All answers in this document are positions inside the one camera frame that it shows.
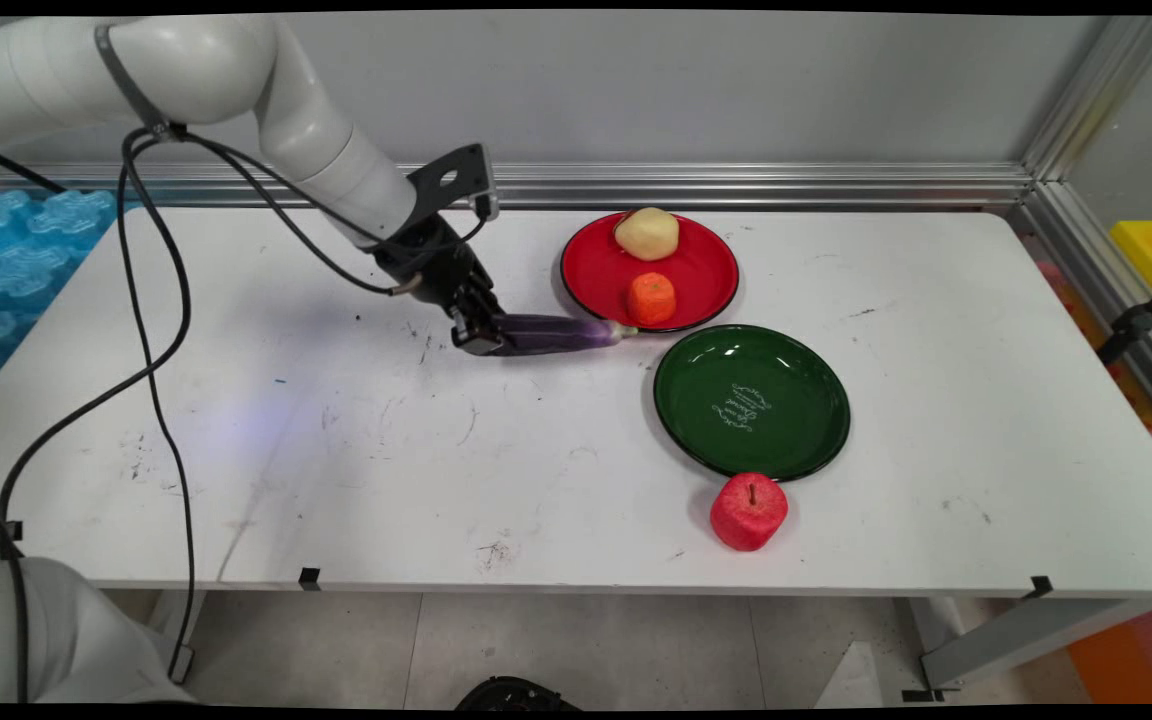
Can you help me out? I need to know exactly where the black round floor object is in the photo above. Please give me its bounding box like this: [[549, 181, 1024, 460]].
[[454, 676, 584, 712]]

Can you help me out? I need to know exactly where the red toy apple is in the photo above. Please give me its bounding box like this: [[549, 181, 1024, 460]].
[[709, 472, 790, 553]]

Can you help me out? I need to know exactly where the purple toy eggplant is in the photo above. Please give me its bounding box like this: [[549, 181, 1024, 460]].
[[494, 313, 640, 358]]

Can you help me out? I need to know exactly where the beige toy potato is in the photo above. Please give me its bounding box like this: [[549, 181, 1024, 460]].
[[614, 207, 681, 262]]

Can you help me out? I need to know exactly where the orange box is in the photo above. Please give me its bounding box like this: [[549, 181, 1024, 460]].
[[1065, 600, 1152, 704]]

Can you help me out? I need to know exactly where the blue foam floor mat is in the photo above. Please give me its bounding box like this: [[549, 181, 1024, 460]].
[[0, 187, 137, 407]]

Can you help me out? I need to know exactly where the thick black cable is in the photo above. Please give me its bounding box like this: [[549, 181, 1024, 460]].
[[0, 125, 193, 704]]

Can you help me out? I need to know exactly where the red plate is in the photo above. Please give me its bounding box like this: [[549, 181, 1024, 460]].
[[560, 211, 740, 334]]

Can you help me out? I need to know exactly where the horizontal aluminium frame rail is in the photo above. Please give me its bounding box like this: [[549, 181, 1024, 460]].
[[0, 162, 1037, 210]]

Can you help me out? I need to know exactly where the white table leg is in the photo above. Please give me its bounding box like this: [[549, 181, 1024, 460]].
[[144, 589, 209, 687]]

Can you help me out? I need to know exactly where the black stand pole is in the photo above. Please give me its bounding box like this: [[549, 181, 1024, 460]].
[[1095, 267, 1152, 367]]

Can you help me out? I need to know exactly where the orange toy carrot piece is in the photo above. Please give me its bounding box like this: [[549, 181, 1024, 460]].
[[627, 272, 678, 327]]

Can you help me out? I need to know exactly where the grey table leg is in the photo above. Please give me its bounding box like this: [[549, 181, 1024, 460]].
[[899, 597, 1139, 693]]

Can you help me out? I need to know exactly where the green plate with white print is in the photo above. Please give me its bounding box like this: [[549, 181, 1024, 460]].
[[653, 324, 851, 483]]

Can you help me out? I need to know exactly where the thin black cable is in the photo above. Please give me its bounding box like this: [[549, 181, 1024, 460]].
[[116, 130, 200, 687]]

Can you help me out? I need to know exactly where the side aluminium frame rail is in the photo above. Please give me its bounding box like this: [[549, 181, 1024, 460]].
[[1008, 180, 1152, 456]]

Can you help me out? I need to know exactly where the upright aluminium frame post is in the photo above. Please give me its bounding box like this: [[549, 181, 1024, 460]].
[[1021, 15, 1152, 183]]

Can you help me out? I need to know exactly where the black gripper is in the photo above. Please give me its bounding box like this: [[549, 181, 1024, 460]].
[[372, 212, 514, 358]]

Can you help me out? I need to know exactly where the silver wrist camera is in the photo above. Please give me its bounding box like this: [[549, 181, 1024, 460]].
[[471, 144, 501, 222]]

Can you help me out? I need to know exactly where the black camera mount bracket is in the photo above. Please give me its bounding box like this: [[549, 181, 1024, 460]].
[[404, 143, 487, 241]]

